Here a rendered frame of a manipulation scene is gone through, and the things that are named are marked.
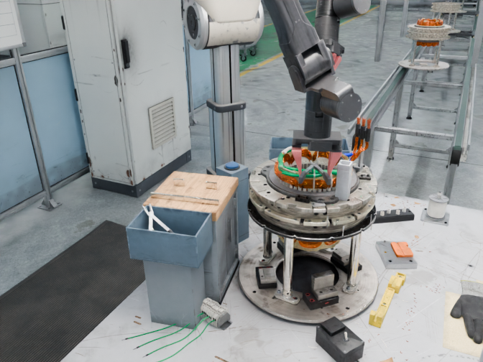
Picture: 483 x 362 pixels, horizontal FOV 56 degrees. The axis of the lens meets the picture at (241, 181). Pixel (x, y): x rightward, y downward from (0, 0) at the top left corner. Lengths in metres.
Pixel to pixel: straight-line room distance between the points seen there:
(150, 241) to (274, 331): 0.38
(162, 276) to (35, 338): 1.42
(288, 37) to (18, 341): 1.99
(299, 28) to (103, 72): 2.49
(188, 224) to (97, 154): 2.51
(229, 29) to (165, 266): 0.72
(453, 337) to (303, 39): 0.78
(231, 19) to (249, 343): 0.90
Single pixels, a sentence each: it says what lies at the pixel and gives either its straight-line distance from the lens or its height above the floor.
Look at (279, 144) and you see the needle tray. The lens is 1.54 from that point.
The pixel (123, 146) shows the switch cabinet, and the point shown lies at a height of 0.41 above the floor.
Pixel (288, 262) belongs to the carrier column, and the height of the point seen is 0.92.
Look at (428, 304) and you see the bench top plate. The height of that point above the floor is 0.78.
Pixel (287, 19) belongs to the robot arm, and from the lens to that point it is 0.90.
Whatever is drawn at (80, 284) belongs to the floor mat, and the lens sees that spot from 2.72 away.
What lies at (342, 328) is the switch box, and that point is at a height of 0.83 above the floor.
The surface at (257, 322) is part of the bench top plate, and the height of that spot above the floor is 0.78.
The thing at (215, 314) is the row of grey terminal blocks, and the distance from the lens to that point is 1.17.
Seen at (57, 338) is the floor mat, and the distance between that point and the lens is 2.43.
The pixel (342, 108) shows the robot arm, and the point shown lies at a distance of 0.89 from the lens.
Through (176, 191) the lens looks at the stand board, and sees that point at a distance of 1.19.
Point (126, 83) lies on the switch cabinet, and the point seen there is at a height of 0.86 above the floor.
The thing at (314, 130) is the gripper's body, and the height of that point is 1.28.
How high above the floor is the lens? 1.60
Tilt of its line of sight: 26 degrees down
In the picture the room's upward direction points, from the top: 1 degrees counter-clockwise
